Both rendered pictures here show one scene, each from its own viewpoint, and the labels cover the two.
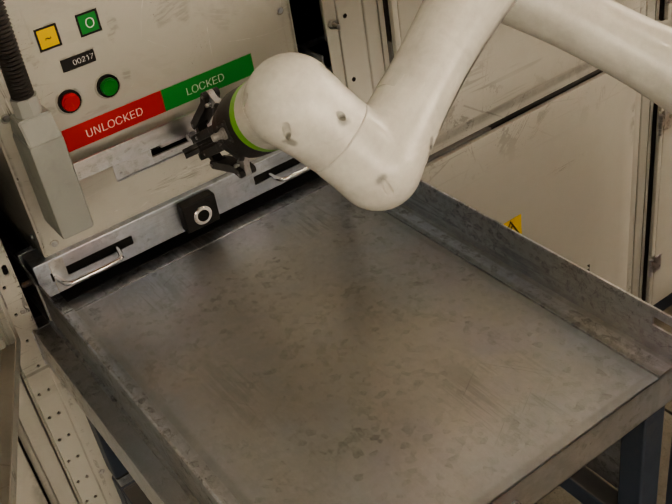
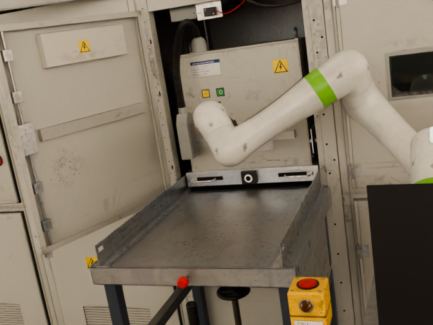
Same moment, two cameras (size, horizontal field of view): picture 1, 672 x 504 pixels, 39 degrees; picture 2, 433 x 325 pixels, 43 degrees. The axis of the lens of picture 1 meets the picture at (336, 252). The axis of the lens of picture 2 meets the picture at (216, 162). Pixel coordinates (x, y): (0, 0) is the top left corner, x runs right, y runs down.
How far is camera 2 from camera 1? 137 cm
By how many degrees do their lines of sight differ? 51
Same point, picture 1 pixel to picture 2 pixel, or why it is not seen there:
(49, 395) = not seen: hidden behind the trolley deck
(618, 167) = not seen: outside the picture
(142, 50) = (238, 107)
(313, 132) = (201, 126)
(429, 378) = (221, 240)
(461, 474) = (182, 260)
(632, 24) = (404, 137)
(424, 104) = (246, 129)
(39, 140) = (179, 122)
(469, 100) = (395, 175)
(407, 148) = (229, 142)
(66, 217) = (183, 151)
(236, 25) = not seen: hidden behind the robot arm
